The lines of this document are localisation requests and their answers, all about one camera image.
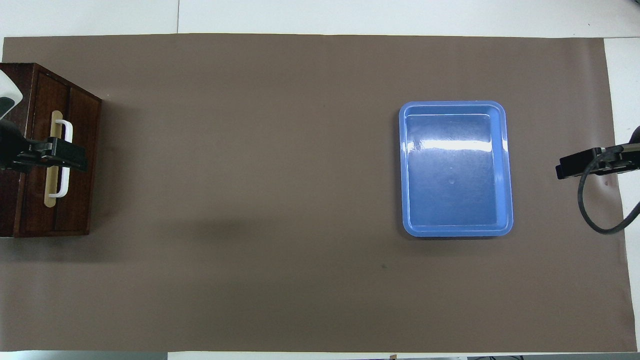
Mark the dark wooden cabinet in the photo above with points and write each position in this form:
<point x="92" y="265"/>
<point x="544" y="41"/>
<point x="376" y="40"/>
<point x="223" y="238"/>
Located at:
<point x="82" y="150"/>

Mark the brown table mat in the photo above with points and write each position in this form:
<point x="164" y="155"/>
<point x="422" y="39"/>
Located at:
<point x="250" y="200"/>

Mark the wooden drawer with dark front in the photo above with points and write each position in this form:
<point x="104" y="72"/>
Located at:
<point x="35" y="215"/>

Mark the blue plastic tray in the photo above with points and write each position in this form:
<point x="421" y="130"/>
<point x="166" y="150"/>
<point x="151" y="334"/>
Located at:
<point x="450" y="200"/>

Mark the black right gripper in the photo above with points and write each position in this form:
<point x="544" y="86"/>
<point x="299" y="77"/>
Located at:
<point x="637" y="136"/>

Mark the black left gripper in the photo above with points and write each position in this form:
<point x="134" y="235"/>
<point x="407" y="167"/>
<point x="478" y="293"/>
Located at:
<point x="12" y="150"/>

